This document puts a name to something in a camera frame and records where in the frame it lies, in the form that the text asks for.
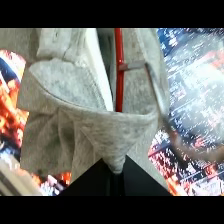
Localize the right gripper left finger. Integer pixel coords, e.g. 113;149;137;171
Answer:
59;158;115;197

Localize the grey long-sleeved shirt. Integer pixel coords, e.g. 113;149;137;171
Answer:
0;27;171;190

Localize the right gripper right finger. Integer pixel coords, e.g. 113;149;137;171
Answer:
117;155;172;197

